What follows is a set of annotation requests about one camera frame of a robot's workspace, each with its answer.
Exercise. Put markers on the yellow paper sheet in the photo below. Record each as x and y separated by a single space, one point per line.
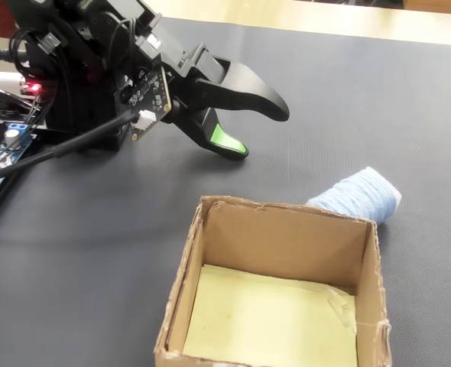
267 321

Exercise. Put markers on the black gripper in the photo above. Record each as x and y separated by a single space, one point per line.
179 65

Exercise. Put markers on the dark grey mat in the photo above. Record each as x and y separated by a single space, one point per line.
344 114

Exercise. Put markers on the clear tape strip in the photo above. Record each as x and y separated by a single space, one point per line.
342 306

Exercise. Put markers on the open cardboard box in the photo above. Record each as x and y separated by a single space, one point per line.
286 241

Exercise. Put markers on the black camera circuit board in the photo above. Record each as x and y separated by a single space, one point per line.
149 95

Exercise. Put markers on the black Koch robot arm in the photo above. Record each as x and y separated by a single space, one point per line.
80 95

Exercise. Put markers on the light blue yarn-wrapped block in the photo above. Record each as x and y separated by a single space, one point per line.
363 191

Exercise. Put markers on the circuit board with power plug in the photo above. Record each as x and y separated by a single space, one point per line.
32 88

